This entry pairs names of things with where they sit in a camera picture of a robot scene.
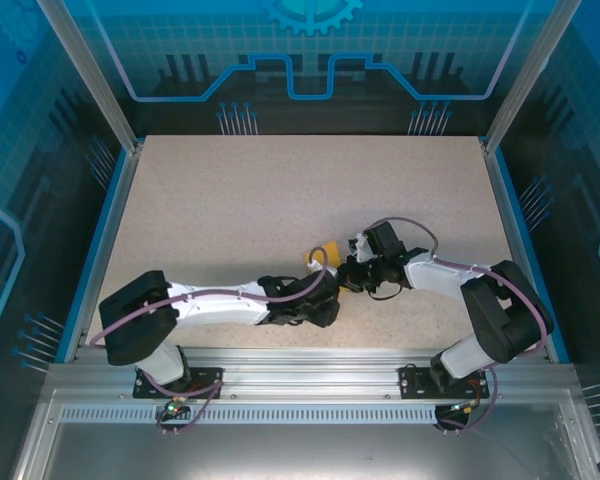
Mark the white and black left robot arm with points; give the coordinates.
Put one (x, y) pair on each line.
(220, 307)

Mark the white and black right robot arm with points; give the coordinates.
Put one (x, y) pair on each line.
(505, 310)

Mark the grey metal sheet panel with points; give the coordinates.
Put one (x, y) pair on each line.
(305, 455)

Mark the small circuit board green light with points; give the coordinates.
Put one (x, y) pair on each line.
(462, 407)
(172, 409)

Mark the long aluminium base rail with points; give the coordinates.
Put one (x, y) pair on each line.
(305, 370)

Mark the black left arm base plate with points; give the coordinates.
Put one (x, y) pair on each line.
(205, 375)

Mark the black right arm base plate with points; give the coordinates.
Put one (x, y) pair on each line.
(410, 385)

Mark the aluminium side rail blue strip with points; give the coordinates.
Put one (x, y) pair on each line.
(106, 250)
(519, 250)

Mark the aluminium frame post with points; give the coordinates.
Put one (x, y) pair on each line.
(528, 80)
(94, 80)

